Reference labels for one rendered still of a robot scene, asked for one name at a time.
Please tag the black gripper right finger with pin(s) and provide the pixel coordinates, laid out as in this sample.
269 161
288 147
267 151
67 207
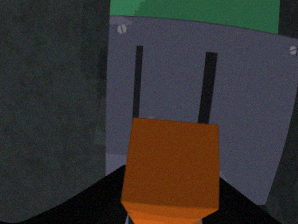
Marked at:
237 209

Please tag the orange block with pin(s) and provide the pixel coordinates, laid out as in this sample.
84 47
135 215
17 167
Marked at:
172 172

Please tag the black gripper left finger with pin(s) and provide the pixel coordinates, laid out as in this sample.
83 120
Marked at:
98 204

